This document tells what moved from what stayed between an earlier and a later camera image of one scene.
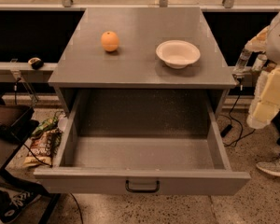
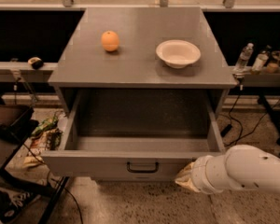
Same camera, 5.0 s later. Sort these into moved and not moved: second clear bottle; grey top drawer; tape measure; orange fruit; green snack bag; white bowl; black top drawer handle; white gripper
Moved: black top drawer handle; white gripper; grey top drawer
Not moved: orange fruit; green snack bag; white bowl; second clear bottle; tape measure
